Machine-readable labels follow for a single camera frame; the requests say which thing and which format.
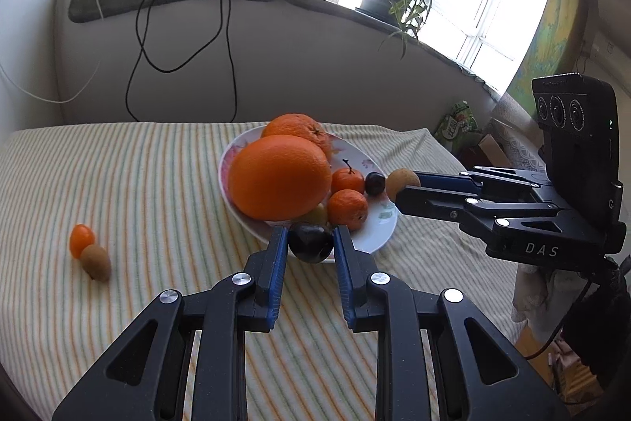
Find striped blanket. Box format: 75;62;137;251
0;120;523;421

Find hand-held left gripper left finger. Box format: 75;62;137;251
52;225;289;421

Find small stemless mandarin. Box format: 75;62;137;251
327;189;370;232

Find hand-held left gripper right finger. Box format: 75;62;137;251
332;225;573;421

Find cardboard box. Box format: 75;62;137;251
463;132;513;170

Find small mandarin with stem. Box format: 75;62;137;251
330;159;366;195

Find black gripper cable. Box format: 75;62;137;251
525;270;595;360

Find white cable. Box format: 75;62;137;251
0;0;112;103

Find large smooth orange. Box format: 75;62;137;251
227;134;332;221

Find navel orange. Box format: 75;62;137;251
260;113;335;160

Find brown kiwi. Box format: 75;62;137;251
80;244;112;282

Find orange kumquat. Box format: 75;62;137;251
69;224;96;260

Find wall map poster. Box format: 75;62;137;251
508;0;592;106

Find dark purple plum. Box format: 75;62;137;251
287;223;335;264
364;172;388;197

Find tan longan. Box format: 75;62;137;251
385;168;421;203

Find white floral plate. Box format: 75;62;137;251
218;125;399;264

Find green grape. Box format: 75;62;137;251
301;203;329;226

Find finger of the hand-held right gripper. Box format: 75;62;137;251
396;185;558;234
414;167;548;205

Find green snack packet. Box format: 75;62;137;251
434;100;479;150

